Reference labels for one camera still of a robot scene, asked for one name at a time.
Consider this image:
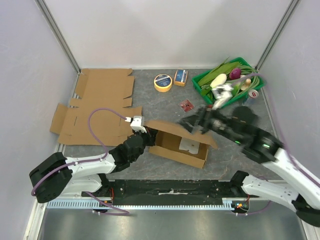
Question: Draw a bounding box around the brown cardboard box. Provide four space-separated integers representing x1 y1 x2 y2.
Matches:
146 119 218 169

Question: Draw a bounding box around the clear plastic bag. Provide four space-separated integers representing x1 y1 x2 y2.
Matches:
179 137 200 155

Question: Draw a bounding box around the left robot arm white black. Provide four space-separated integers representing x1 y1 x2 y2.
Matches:
29 127 158 203

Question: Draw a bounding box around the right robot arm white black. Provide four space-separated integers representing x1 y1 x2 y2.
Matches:
177 105 320 227

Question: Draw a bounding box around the red packet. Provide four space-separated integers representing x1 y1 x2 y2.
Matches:
179 99 194 113

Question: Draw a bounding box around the green plastic tray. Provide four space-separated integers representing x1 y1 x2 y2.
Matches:
191 57 265 106

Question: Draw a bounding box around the yellow tape roll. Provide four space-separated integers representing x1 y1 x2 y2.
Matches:
153 74 173 93

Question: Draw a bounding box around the yellow sponge block blue label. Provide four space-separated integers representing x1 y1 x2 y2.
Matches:
173 69 188 87

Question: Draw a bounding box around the purple onion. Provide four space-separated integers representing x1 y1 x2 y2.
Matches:
229 67 242 80

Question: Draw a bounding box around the flat cardboard sheet on left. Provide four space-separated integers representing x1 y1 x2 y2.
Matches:
50 68 142 147

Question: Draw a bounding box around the brown mushroom toy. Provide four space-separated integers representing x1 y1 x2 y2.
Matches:
240 78 251 91

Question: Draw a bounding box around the green leafy vegetable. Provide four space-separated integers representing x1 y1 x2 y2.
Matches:
197 61 241 96

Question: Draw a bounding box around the green long beans bundle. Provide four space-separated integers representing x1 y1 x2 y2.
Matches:
224 64 256 85

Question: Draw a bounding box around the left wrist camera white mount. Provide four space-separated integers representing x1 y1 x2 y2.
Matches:
125 116 147 133

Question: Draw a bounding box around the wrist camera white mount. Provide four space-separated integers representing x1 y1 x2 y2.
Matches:
125 116 147 133
211 83 234 110

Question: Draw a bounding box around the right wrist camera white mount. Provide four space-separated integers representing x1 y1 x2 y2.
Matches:
211 83 234 110

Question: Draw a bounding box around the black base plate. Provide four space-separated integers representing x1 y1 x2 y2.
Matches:
93 179 248 205

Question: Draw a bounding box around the grey slotted cable duct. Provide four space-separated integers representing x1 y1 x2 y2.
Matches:
46 199 245 211

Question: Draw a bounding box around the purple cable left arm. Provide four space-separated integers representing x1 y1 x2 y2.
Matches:
30 107 132 216

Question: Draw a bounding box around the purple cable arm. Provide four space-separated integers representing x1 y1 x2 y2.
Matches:
231 72 320 216
30 107 132 216

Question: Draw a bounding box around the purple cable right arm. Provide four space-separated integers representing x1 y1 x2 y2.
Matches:
231 72 320 216

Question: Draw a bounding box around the aluminium frame post right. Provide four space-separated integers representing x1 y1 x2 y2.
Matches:
255 0 301 71

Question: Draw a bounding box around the aluminium frame post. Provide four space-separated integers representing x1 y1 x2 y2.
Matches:
255 0 301 71
35 0 81 74

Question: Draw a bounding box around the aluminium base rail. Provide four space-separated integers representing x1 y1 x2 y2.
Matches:
34 178 85 200

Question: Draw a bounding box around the aluminium frame post left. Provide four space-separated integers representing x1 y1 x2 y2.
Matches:
35 0 81 74

